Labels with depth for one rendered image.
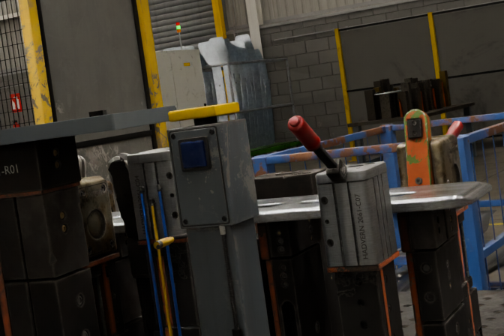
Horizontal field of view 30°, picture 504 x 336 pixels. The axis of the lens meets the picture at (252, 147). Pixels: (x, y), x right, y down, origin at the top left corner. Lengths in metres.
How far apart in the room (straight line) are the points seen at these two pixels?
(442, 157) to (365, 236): 0.35
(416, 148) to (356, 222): 0.34
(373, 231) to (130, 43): 4.06
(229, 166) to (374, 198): 0.21
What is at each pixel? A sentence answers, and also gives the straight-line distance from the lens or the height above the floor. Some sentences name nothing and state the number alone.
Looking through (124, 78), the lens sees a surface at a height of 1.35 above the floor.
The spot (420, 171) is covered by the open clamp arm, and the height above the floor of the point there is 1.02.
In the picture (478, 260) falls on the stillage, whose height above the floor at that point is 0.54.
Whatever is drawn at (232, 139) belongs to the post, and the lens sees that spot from 1.03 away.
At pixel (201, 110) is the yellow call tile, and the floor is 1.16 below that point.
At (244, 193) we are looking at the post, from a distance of 1.05.
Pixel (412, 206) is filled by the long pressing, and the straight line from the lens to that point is 1.23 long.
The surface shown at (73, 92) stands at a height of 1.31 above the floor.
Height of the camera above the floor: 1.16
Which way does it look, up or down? 3 degrees down
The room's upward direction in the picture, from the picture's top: 8 degrees counter-clockwise
